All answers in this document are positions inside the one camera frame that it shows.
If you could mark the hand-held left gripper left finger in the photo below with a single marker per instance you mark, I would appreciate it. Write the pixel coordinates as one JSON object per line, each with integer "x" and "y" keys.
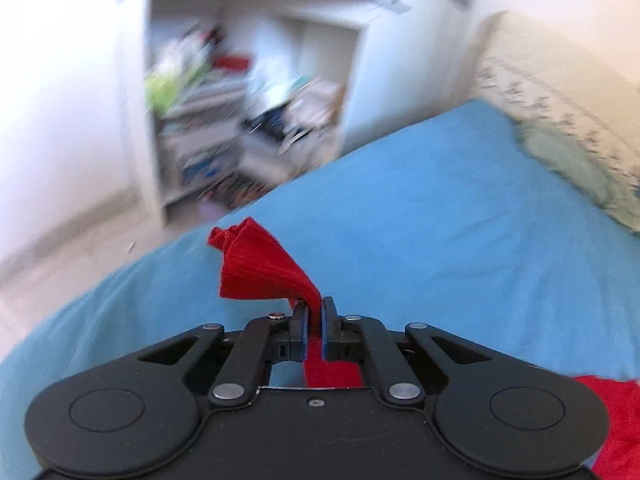
{"x": 299, "y": 332}

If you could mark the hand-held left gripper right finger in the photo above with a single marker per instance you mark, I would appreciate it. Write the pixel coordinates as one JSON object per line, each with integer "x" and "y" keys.
{"x": 327, "y": 330}

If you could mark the red knit garment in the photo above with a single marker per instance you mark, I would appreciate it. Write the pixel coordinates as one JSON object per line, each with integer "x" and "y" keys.
{"x": 260, "y": 265}

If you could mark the blue bed sheet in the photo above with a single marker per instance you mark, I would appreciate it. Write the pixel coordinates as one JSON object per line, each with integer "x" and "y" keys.
{"x": 425, "y": 220}

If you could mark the pile of books and papers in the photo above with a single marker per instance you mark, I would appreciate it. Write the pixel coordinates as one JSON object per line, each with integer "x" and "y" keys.
{"x": 280, "y": 120}

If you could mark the white bookshelf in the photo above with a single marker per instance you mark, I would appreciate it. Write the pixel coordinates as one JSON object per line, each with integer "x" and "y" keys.
{"x": 134, "y": 110}

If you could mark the light green paper stack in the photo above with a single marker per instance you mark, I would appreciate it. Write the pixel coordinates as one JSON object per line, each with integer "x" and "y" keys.
{"x": 167, "y": 87}

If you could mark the pale green pillow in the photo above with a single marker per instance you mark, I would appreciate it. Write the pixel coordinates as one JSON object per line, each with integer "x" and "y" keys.
{"x": 575, "y": 165}

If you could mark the floral patterned pillow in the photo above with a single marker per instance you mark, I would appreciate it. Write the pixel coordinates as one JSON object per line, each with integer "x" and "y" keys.
{"x": 545, "y": 65}

